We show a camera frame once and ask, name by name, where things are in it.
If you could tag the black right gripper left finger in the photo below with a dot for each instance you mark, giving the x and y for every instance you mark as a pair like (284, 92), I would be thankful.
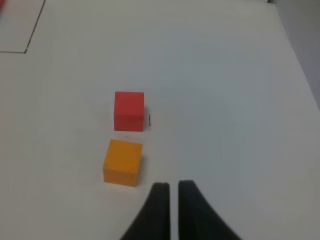
(153, 220)

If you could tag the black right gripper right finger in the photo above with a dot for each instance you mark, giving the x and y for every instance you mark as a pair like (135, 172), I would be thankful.
(197, 220)

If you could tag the orange block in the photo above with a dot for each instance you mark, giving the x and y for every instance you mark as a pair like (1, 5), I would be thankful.
(122, 163)

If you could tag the red block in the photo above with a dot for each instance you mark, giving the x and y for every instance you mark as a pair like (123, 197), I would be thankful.
(129, 111)

